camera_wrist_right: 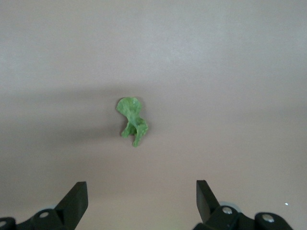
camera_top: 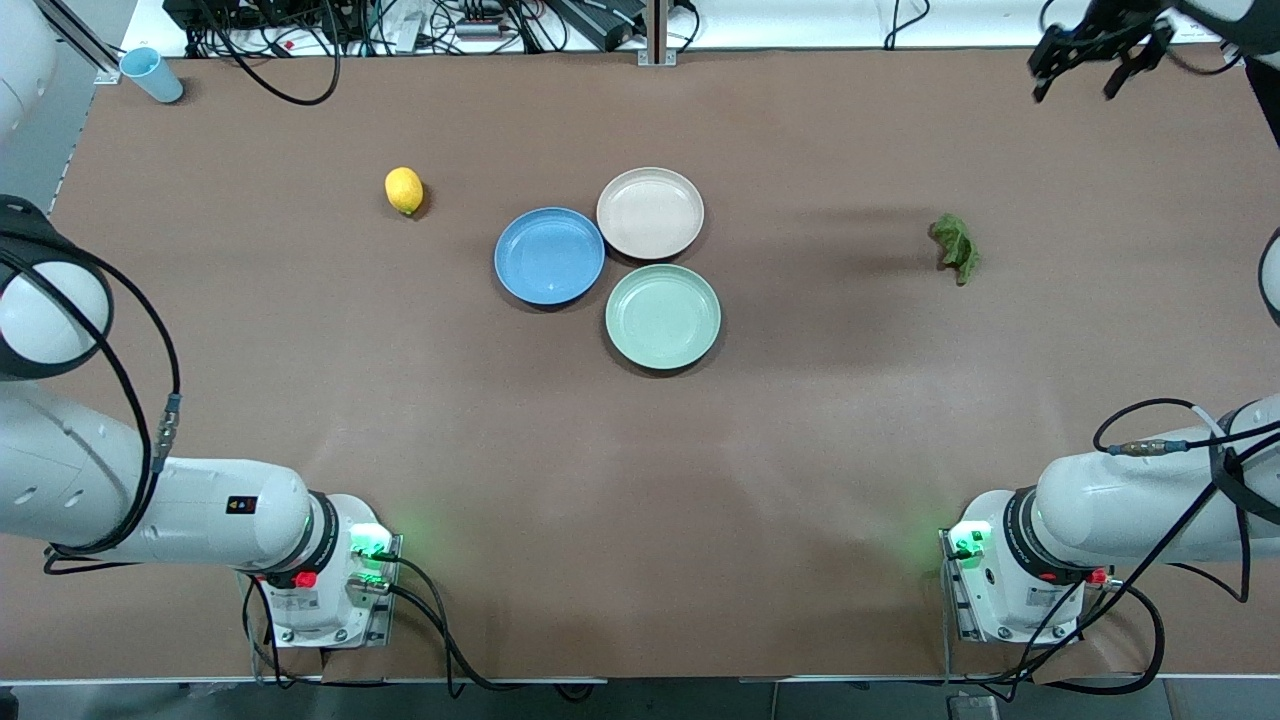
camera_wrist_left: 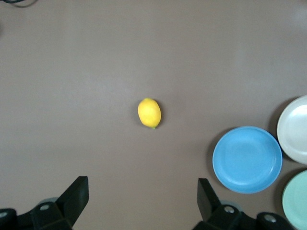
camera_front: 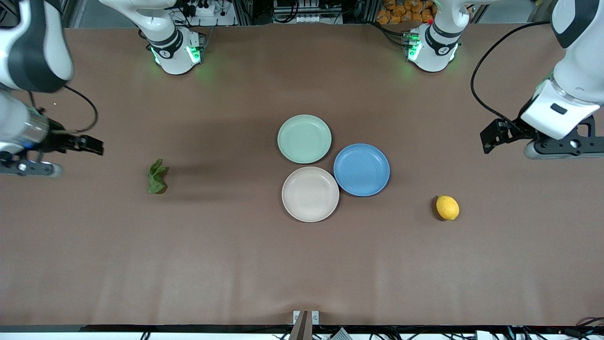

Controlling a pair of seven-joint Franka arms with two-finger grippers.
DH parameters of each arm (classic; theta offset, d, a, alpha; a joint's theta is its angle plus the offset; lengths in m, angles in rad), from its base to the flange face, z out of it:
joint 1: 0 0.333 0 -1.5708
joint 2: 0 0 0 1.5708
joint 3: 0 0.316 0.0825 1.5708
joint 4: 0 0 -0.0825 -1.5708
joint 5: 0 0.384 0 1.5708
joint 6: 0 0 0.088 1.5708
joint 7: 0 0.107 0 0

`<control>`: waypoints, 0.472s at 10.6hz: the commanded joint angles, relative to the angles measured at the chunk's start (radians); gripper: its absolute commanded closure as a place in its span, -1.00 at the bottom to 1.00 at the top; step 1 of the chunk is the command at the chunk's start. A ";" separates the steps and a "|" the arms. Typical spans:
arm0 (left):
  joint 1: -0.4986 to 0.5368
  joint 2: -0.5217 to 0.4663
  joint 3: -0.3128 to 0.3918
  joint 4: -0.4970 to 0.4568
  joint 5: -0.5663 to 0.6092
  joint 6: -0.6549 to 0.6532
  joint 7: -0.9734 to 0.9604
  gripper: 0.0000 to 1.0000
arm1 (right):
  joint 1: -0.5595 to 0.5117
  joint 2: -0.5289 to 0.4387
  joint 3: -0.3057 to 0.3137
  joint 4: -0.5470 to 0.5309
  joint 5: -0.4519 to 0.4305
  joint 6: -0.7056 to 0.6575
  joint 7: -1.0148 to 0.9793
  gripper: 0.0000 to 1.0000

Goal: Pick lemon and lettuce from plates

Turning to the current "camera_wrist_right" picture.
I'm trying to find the green lettuce leaf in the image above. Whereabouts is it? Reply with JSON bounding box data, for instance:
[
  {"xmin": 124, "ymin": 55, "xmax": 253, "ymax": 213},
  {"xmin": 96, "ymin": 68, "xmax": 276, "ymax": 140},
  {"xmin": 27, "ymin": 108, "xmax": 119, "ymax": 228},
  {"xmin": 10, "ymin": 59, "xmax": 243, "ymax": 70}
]
[{"xmin": 116, "ymin": 96, "xmax": 149, "ymax": 148}]

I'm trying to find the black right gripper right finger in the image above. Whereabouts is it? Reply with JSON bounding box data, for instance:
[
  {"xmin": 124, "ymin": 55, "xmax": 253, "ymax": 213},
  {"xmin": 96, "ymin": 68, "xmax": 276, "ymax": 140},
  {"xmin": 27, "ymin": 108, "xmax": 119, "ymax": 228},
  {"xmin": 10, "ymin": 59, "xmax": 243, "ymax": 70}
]
[{"xmin": 193, "ymin": 179, "xmax": 256, "ymax": 230}]

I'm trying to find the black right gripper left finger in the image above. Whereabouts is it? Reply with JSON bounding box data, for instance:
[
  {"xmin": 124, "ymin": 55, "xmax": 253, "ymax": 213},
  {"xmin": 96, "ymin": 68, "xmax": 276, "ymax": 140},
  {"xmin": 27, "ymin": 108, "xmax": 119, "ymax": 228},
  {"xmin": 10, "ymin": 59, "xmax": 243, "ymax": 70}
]
[{"xmin": 15, "ymin": 181, "xmax": 89, "ymax": 230}]

